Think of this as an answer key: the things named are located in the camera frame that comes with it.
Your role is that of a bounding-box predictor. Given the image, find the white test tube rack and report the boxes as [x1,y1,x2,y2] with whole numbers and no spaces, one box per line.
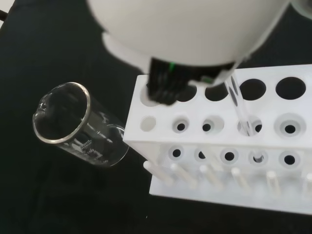
[122,63,312,216]

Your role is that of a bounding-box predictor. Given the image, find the clear glass beaker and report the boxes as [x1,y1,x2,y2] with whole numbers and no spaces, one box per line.
[32,81,130,168]

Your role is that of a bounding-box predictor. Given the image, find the clear glass vessel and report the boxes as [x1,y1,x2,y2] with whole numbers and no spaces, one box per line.
[291,0,312,18]

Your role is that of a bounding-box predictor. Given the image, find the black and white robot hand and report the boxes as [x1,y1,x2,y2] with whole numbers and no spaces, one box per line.
[87,0,289,107]

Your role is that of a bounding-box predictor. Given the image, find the black bench cloth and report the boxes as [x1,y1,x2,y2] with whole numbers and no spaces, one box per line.
[0,0,312,234]

